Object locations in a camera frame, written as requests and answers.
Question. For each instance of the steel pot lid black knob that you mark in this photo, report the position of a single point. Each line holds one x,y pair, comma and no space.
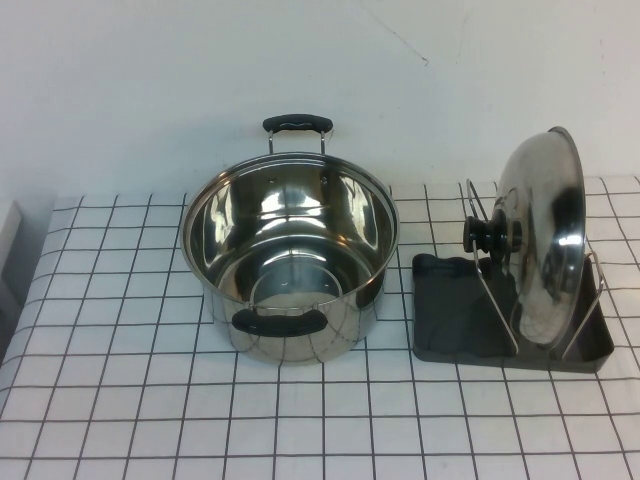
540,225

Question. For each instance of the stainless steel cooking pot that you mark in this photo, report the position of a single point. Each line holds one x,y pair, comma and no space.
300,345

